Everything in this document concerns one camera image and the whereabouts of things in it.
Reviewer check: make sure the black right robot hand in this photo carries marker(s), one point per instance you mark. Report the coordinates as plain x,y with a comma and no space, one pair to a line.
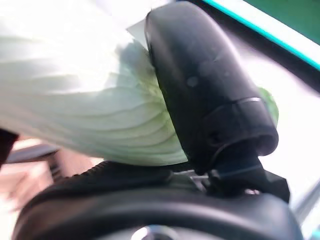
207,80

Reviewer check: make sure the green white napa cabbage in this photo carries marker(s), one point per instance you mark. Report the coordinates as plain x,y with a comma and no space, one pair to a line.
87,112

